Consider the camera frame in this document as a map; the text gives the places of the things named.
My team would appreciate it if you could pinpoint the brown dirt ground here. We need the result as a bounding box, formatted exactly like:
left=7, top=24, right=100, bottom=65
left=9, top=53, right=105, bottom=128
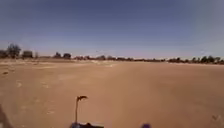
left=0, top=58, right=224, bottom=128

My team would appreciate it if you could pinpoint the robot's own part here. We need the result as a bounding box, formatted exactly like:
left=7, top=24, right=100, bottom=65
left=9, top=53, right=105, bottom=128
left=140, top=123, right=152, bottom=128
left=69, top=121, right=105, bottom=128

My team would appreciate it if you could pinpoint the row of trees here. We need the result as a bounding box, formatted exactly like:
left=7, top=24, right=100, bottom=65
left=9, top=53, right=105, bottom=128
left=0, top=43, right=224, bottom=65

